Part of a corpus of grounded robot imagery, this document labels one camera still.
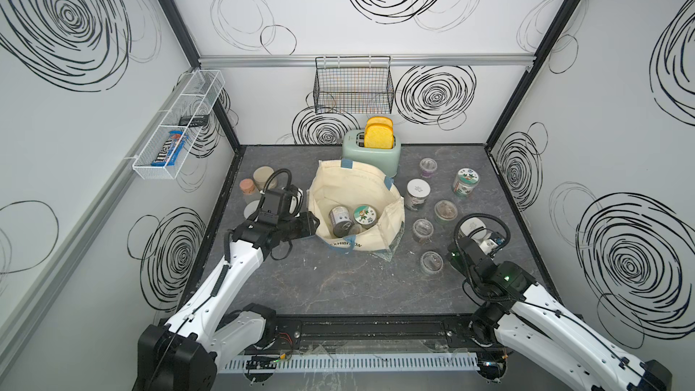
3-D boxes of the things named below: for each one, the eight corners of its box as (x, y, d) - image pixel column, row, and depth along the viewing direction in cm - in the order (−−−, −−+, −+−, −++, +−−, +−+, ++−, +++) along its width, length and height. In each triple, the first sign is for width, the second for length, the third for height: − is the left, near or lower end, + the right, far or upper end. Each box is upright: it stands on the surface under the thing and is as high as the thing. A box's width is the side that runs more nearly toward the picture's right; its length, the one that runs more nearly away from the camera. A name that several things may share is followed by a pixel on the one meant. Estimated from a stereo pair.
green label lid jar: (455, 196, 105) (461, 184, 99) (450, 180, 110) (456, 167, 104) (475, 196, 105) (483, 184, 99) (469, 180, 110) (476, 167, 104)
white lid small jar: (405, 211, 100) (409, 197, 93) (402, 193, 106) (406, 178, 99) (427, 211, 100) (433, 197, 93) (423, 193, 106) (428, 178, 99)
